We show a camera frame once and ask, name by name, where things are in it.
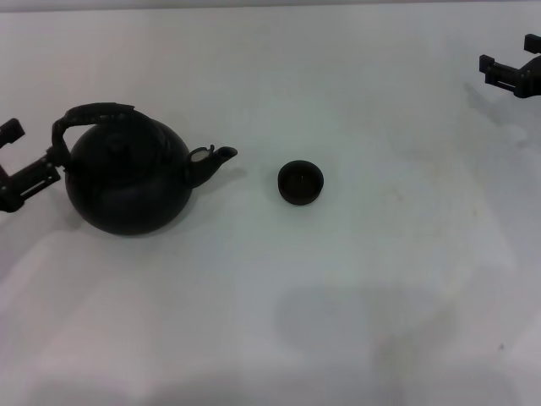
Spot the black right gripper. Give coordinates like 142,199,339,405
478,34,541,101

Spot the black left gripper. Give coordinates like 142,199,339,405
0,118,61,213

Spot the black round teapot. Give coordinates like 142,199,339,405
51,101,238,236

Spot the small dark teacup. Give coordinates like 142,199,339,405
277,159,325,207

